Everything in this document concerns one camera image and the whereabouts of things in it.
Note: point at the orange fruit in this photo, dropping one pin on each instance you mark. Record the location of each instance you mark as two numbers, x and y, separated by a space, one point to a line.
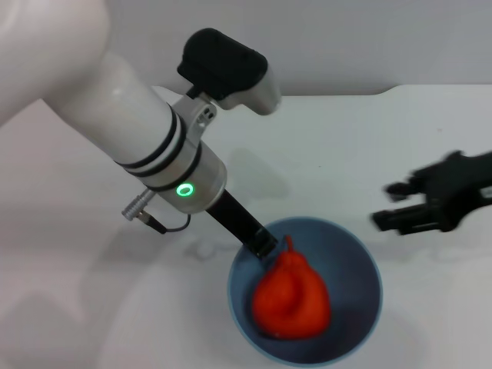
292 300

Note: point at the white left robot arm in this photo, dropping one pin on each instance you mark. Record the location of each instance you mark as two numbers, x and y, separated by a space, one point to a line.
115 100

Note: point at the blue bowl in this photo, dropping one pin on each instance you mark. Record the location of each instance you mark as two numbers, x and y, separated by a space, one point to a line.
346 269

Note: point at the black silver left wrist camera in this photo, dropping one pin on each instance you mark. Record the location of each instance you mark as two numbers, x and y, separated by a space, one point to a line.
223 61

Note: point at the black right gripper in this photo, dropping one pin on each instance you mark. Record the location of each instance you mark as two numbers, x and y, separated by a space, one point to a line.
457 184

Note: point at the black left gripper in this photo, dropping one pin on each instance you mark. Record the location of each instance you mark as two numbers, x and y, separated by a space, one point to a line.
232 217

